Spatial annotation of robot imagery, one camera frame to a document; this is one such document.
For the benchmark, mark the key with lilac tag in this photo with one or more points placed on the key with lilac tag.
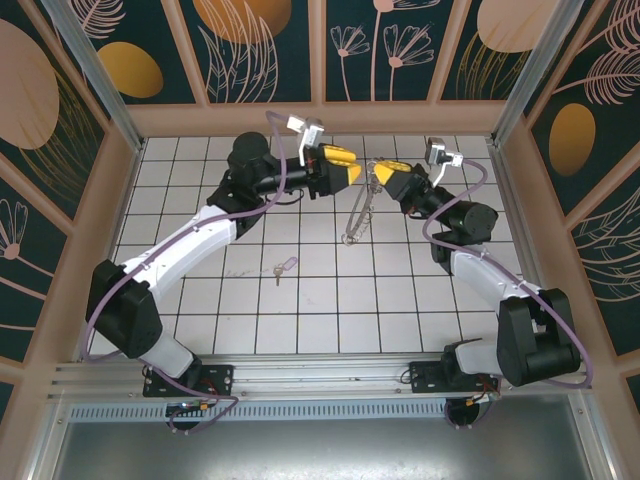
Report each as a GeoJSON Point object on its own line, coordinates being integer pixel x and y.
{"type": "Point", "coordinates": [289, 263]}

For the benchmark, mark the large metal keyring holder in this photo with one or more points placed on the large metal keyring holder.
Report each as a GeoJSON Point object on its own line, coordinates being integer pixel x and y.
{"type": "Point", "coordinates": [348, 234]}

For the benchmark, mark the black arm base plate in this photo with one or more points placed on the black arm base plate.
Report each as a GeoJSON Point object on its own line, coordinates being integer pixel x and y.
{"type": "Point", "coordinates": [425, 377]}
{"type": "Point", "coordinates": [220, 377]}

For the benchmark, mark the grey metal sheet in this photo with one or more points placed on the grey metal sheet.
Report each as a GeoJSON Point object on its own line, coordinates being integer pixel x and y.
{"type": "Point", "coordinates": [320, 450]}

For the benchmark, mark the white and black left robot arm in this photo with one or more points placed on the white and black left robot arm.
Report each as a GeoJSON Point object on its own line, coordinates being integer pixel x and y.
{"type": "Point", "coordinates": [185, 245]}

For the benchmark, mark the white left camera bracket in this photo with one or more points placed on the white left camera bracket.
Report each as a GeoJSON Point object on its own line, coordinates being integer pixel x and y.
{"type": "Point", "coordinates": [303, 150]}

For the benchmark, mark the aluminium corner post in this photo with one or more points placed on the aluminium corner post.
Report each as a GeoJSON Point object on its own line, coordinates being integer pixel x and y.
{"type": "Point", "coordinates": [532, 75]}
{"type": "Point", "coordinates": [95, 75]}

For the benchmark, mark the white camera bracket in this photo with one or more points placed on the white camera bracket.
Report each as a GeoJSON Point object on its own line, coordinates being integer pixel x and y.
{"type": "Point", "coordinates": [303, 150]}
{"type": "Point", "coordinates": [440, 175]}

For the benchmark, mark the aluminium mounting rail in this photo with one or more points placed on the aluminium mounting rail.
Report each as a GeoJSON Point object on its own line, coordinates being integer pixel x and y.
{"type": "Point", "coordinates": [320, 372]}

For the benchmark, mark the white right camera bracket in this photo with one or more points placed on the white right camera bracket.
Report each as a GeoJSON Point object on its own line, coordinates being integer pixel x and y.
{"type": "Point", "coordinates": [440, 175]}

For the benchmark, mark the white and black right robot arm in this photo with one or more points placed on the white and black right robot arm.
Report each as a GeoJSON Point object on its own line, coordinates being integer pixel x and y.
{"type": "Point", "coordinates": [485, 272]}

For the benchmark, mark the aluminium frame bar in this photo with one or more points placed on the aluminium frame bar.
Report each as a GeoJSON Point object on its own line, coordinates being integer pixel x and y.
{"type": "Point", "coordinates": [595, 440]}
{"type": "Point", "coordinates": [42, 440]}

